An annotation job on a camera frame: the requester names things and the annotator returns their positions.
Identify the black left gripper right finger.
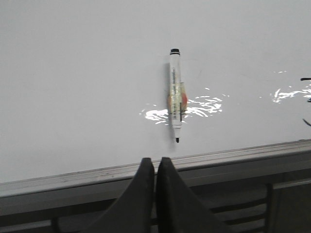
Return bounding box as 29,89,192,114
155,157,231,233

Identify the white whiteboard marker with magnet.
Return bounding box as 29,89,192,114
168,48,188,143

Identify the grey metal frame beam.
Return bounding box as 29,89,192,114
0,150,311,216

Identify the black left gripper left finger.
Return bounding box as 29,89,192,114
84,158,155,233

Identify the grey aluminium whiteboard tray rail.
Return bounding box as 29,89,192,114
0,139,311,198

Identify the dark grey cabinet panel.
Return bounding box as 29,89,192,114
267,178,311,233

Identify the white whiteboard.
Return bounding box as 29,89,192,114
0,0,311,183

